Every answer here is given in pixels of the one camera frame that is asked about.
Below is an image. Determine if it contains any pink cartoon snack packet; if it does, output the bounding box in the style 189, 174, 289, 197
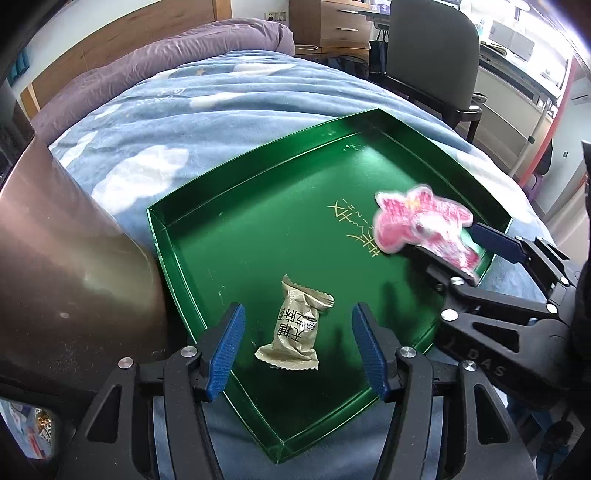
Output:
373, 185, 480, 279

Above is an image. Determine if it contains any wooden headboard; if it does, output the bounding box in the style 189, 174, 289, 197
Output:
13, 1, 232, 118

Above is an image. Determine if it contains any olive green snack packet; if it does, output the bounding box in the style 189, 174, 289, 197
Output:
254, 275, 335, 371

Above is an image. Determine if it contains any green metal tray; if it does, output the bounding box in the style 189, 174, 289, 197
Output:
147, 110, 511, 463

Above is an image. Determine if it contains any grey office chair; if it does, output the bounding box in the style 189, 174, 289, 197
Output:
375, 1, 482, 142

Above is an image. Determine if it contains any blue cloud-pattern blanket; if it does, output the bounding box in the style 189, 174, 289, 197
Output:
49, 50, 554, 479

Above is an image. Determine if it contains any purple duvet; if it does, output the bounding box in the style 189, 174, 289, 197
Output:
31, 19, 296, 145

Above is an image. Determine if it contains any wooden nightstand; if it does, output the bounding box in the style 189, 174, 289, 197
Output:
288, 0, 373, 62

